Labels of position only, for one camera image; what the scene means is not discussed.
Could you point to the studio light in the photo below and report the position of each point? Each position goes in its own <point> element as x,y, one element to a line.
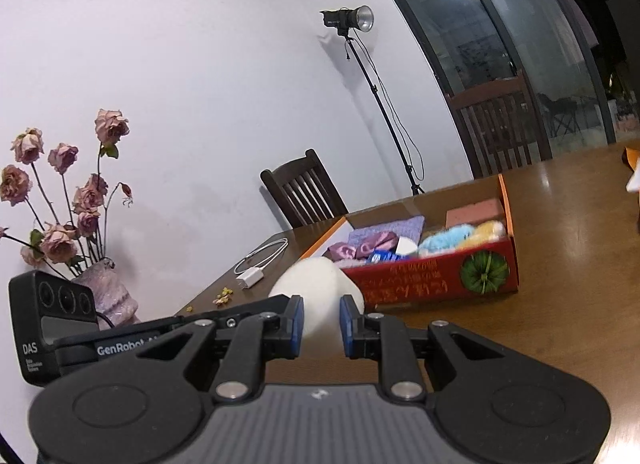
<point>350,19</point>

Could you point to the yellow dried petals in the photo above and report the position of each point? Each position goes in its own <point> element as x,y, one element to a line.
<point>223,296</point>

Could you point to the dark wooden chair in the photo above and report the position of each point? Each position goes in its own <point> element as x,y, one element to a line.
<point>305,189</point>
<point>500,129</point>

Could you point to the white charger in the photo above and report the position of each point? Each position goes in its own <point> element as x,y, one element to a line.
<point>250,278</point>

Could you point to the black light stand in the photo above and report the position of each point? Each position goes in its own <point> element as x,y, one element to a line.
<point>385,114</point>

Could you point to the bunch of dried pink roses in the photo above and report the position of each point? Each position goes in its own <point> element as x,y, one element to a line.
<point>60,244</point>

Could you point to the blue packet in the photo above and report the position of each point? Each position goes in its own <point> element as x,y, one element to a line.
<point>387,257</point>

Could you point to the glass sliding door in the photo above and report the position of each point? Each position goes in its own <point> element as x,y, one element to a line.
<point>475,19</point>

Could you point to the pink glitter vase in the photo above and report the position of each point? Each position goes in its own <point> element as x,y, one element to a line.
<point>115,289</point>

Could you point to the white soft cushion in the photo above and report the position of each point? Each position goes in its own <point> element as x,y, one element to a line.
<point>320,284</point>

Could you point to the red cardboard box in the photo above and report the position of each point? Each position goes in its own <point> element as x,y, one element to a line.
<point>425,284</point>

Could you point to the purple satin bow pillow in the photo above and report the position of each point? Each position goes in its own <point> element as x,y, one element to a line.
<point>350,250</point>

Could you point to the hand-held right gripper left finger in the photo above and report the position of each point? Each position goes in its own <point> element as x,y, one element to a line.
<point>296,326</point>

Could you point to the orange paper packet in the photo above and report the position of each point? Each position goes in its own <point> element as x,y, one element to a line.
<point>631,156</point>

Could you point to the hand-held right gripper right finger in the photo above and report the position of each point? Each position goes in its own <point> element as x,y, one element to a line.
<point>346,329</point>

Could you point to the lavender knit pillow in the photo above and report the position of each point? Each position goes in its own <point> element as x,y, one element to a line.
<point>395,228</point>

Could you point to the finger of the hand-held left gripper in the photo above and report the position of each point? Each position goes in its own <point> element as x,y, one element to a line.
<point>250,309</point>

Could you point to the black folding chair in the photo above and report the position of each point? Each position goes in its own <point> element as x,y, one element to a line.
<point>565,114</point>

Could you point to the white soft pad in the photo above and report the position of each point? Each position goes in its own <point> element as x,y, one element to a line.
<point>406,245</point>

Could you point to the blue fluffy plush toy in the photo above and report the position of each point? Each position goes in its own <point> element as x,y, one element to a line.
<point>442,241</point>

